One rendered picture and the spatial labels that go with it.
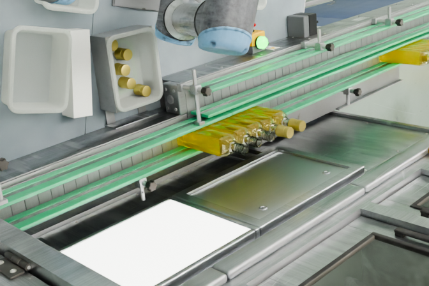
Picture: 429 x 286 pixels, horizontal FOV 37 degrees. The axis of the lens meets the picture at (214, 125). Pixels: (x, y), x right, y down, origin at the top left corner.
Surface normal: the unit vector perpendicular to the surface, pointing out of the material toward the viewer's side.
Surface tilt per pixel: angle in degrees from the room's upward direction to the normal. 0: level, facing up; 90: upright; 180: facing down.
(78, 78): 0
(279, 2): 0
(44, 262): 90
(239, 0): 31
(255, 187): 90
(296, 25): 90
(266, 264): 90
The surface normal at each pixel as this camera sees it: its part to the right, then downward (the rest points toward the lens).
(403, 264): -0.10, -0.94
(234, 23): 0.23, 0.16
